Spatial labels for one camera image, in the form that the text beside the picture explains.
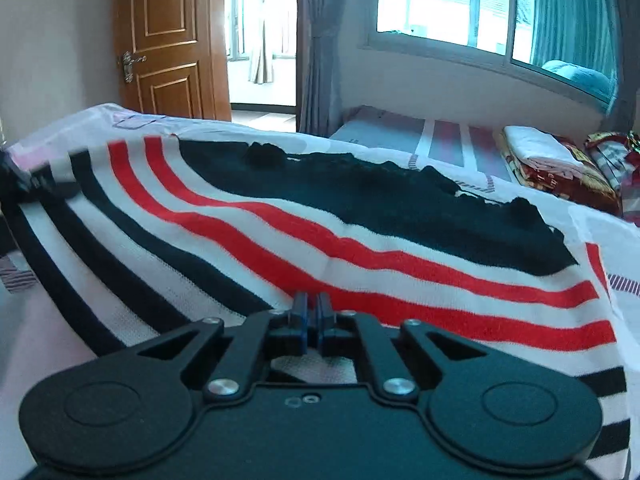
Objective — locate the white sheer balcony curtain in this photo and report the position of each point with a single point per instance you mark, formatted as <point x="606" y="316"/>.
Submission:
<point x="261" y="57"/>

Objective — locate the grey curtain left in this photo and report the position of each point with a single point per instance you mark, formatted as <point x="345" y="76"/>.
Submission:
<point x="318" y="91"/>

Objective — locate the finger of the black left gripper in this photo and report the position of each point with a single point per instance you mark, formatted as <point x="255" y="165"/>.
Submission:
<point x="16" y="185"/>

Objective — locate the metal door handle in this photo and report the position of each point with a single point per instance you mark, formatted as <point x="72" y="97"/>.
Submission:
<point x="127" y="61"/>

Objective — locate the striped white red black sweater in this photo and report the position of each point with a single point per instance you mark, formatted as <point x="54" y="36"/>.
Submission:
<point x="307" y="417"/>

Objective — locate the teal curtain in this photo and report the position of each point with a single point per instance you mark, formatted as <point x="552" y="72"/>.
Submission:
<point x="574" y="31"/>

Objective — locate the colourful checked clothes pile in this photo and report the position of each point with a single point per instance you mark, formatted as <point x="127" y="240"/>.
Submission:
<point x="617" y="157"/>

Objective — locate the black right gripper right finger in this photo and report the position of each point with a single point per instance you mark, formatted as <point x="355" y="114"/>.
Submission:
<point x="490" y="408"/>

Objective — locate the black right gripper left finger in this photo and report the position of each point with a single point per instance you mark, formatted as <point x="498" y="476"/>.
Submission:
<point x="119" y="411"/>

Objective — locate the brown wooden door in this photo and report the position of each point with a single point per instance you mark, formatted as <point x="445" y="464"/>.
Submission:
<point x="185" y="73"/>

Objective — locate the folded red yellow blanket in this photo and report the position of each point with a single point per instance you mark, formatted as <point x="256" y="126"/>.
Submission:
<point x="590" y="188"/>

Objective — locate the window with white frame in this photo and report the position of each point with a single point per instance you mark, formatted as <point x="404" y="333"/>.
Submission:
<point x="494" y="34"/>

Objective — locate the folded white cloth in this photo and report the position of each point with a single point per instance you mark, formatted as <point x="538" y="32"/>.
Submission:
<point x="540" y="150"/>

